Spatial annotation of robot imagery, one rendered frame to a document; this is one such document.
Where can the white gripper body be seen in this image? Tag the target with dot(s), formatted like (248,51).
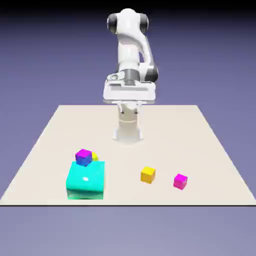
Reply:
(129,93)

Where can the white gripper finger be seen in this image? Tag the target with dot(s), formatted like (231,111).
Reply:
(136,108)
(120,108)

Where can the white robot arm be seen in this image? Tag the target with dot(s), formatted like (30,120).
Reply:
(128,40)

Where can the small yellow cube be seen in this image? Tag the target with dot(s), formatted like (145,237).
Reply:
(94,156)
(148,175)

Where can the small purple cube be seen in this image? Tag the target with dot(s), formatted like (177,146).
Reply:
(83,157)

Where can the small magenta cube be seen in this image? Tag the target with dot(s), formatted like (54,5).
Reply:
(180,181)

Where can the large cyan box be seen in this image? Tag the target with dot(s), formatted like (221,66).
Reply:
(86,180)

